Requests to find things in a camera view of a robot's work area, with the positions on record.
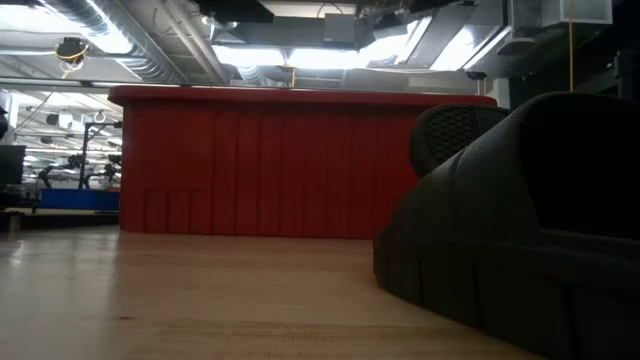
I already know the silver ventilation duct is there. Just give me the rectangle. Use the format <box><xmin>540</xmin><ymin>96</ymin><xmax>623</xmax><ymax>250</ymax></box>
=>
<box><xmin>44</xmin><ymin>0</ymin><xmax>182</xmax><ymax>85</ymax></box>

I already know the yellow cable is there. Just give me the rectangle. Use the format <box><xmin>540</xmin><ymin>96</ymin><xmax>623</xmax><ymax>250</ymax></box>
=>
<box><xmin>567</xmin><ymin>0</ymin><xmax>575</xmax><ymax>94</ymax></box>

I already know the red plastic bin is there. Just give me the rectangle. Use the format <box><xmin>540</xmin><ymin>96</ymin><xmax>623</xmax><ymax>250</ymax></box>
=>
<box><xmin>107</xmin><ymin>84</ymin><xmax>499</xmax><ymax>240</ymax></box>

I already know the blue background bin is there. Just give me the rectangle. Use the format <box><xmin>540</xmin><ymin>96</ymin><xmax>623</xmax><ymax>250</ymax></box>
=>
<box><xmin>39</xmin><ymin>187</ymin><xmax>121</xmax><ymax>211</ymax></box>

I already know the black cable reel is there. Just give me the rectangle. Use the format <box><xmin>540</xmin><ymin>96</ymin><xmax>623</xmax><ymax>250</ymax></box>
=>
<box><xmin>54</xmin><ymin>37</ymin><xmax>91</xmax><ymax>65</ymax></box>

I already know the dark background monitor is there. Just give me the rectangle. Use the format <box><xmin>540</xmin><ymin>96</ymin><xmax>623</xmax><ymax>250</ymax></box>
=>
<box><xmin>0</xmin><ymin>144</ymin><xmax>27</xmax><ymax>186</ymax></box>

